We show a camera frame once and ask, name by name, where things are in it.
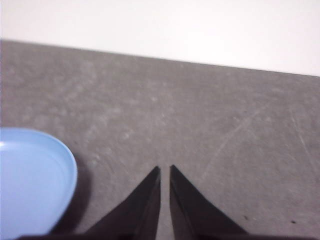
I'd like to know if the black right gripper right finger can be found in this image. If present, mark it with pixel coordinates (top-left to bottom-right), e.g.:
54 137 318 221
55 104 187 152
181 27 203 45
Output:
169 164 249 240

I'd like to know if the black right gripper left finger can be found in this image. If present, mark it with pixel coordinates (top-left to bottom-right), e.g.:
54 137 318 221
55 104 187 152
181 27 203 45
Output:
84 165 162 240

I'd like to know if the blue round plate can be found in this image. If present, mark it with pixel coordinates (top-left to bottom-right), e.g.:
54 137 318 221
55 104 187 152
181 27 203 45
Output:
0 126 78 240

